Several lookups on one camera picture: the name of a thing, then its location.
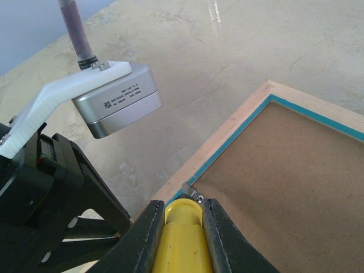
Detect metal frame clip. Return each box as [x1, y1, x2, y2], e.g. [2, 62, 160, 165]
[182, 183, 205, 205]

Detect yellow handled screwdriver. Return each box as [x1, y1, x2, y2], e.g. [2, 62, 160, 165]
[152, 198, 213, 272]

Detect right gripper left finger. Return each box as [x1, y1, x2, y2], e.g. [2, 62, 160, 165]
[88, 200, 165, 272]

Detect teal wooden picture frame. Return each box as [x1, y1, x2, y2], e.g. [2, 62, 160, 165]
[154, 80, 363, 272]

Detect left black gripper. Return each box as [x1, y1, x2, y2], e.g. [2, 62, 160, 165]
[1, 131, 131, 272]

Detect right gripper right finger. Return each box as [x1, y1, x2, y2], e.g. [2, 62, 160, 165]
[202, 198, 278, 272]

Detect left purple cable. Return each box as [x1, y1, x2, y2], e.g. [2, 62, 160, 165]
[56, 0, 99, 71]

